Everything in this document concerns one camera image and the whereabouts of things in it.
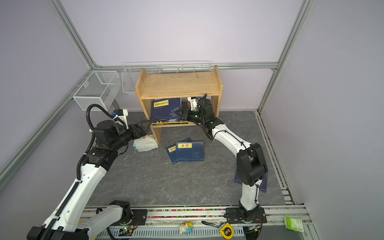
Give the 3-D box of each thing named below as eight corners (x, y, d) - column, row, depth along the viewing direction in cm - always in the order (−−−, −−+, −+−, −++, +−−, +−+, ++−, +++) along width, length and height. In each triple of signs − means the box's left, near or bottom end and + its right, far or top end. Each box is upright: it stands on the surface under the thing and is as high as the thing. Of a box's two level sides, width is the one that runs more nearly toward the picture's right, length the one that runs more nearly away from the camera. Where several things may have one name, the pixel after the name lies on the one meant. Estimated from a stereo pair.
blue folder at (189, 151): (174, 161, 95) (174, 159, 92) (176, 144, 103) (176, 141, 100) (204, 161, 95) (204, 159, 92) (203, 144, 103) (203, 141, 100)
